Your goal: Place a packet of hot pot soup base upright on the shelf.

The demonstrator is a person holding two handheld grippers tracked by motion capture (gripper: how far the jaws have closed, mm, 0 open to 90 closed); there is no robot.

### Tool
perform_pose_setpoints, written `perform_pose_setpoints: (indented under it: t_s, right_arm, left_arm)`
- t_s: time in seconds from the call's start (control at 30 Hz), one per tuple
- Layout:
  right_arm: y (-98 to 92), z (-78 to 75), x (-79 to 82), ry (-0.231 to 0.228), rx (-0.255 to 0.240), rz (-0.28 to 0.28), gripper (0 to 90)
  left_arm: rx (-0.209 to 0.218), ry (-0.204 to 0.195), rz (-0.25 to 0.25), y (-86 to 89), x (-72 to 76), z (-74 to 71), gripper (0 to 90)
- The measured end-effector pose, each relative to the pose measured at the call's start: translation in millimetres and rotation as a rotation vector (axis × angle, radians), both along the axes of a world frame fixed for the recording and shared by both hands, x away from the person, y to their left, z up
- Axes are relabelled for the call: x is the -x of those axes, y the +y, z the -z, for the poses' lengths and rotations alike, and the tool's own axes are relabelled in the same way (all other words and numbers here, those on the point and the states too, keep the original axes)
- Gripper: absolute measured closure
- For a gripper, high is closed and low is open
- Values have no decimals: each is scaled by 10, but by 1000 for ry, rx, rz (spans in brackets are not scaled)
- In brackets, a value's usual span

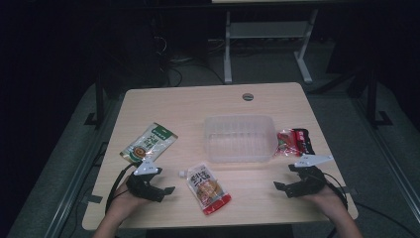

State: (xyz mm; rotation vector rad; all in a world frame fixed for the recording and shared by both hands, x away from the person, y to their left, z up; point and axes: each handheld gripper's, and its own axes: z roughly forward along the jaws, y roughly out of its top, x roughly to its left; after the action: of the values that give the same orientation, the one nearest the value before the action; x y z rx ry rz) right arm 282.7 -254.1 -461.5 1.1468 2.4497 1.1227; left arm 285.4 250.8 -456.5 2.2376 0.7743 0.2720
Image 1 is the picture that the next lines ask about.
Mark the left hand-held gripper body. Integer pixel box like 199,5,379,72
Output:
126,158,166,203

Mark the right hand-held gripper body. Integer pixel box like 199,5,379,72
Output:
285,155,335,199

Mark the red black snack packet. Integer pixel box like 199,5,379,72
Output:
272,128,316,158

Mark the white red spouted pouch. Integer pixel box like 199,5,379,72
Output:
178,161,233,216

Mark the clear plastic container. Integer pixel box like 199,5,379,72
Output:
203,114,278,164

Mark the person's left hand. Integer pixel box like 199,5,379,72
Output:
112,177,151,216

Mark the person's right hand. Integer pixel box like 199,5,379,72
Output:
301,185,348,216

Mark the green white sauce packet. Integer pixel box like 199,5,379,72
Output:
119,122,179,164

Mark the black metal stand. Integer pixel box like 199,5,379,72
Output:
366,69,394,129

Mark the left hand-held gripper cable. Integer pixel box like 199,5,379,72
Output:
104,161,147,215

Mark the hand-held gripper cable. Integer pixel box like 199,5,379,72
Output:
104,161,147,215
321,172,350,211

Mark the right hand-held gripper cable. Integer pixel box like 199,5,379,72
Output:
321,172,350,211

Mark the grey floor rail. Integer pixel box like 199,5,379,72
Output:
44,98,117,238
351,97,420,214

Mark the black floor cable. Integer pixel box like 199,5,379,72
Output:
354,200,414,234

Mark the bundle of black cables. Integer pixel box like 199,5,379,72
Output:
157,34,226,87

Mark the white metal table frame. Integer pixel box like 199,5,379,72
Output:
223,8,319,84

